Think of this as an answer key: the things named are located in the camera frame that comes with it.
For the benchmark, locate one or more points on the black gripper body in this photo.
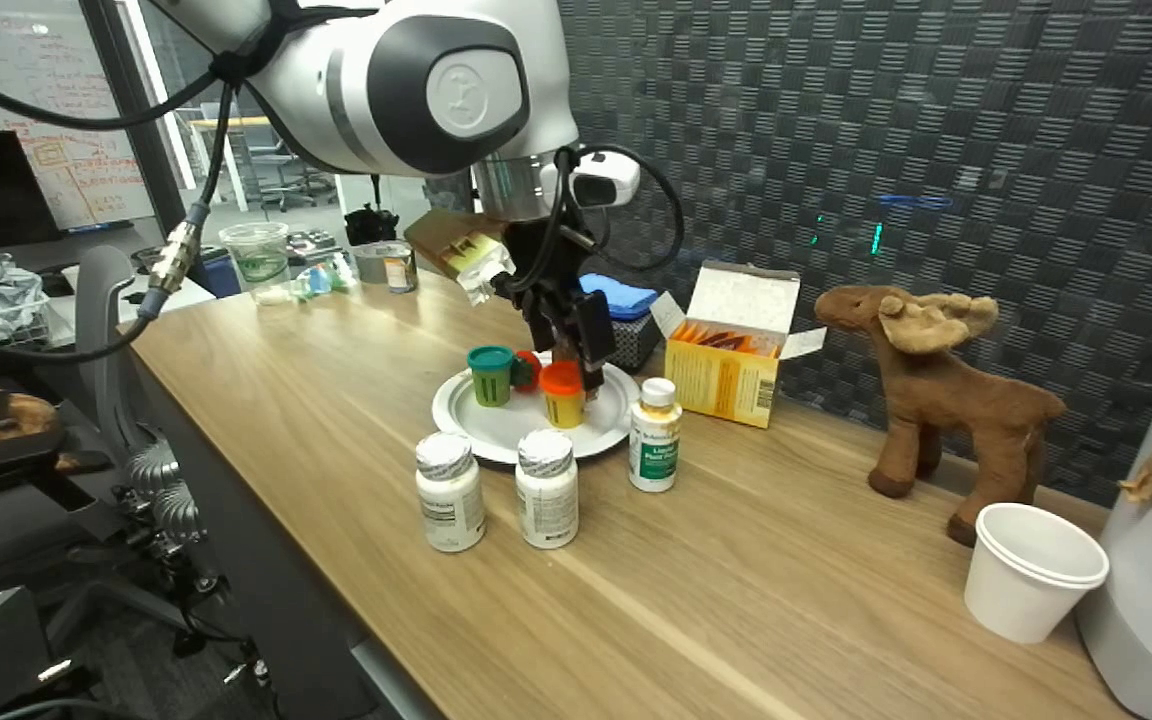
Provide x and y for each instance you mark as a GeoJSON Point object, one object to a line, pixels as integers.
{"type": "Point", "coordinates": [552, 267]}

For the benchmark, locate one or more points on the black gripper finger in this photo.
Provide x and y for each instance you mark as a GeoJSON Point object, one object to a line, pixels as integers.
{"type": "Point", "coordinates": [552, 332]}
{"type": "Point", "coordinates": [599, 342]}

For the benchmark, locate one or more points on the yellow tub orange lid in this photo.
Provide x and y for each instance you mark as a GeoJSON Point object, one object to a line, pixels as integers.
{"type": "Point", "coordinates": [563, 393]}

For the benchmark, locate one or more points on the green tub teal lid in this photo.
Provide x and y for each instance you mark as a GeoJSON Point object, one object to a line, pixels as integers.
{"type": "Point", "coordinates": [490, 378]}

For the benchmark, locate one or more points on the yellowish green-label pill bottle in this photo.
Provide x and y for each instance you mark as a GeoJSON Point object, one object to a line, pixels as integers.
{"type": "Point", "coordinates": [658, 440]}

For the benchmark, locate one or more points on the white pill bottle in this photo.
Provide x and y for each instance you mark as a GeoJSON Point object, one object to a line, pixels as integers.
{"type": "Point", "coordinates": [544, 500]}
{"type": "Point", "coordinates": [451, 500]}

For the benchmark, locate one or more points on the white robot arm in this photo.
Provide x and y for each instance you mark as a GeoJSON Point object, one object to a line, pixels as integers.
{"type": "Point", "coordinates": [377, 81]}

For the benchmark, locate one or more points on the white paper plate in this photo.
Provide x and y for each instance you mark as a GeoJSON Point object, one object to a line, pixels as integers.
{"type": "Point", "coordinates": [508, 433]}

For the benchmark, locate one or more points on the grey mesh block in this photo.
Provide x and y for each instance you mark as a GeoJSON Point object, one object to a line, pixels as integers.
{"type": "Point", "coordinates": [636, 345]}

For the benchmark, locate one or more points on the open yellow cardboard box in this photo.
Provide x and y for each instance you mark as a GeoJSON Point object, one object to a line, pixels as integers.
{"type": "Point", "coordinates": [722, 381]}

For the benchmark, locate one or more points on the metal tin can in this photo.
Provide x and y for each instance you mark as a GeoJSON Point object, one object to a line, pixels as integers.
{"type": "Point", "coordinates": [386, 267]}

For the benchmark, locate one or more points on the clear plastic wrapper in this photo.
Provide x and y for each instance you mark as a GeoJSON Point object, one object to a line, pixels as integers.
{"type": "Point", "coordinates": [321, 281]}

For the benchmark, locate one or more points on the clear plastic container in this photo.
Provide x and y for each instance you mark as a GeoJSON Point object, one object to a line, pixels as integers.
{"type": "Point", "coordinates": [256, 250]}

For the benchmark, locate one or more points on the brown moose plush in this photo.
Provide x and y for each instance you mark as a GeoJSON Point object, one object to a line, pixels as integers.
{"type": "Point", "coordinates": [921, 384]}

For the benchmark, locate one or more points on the blue box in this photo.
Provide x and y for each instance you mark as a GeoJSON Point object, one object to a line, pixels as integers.
{"type": "Point", "coordinates": [217, 272]}

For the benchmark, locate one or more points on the dark metal pole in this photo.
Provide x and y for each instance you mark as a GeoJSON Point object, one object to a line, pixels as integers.
{"type": "Point", "coordinates": [136, 135]}

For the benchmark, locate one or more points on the white paper cup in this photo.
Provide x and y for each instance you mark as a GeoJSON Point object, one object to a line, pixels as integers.
{"type": "Point", "coordinates": [1028, 574]}

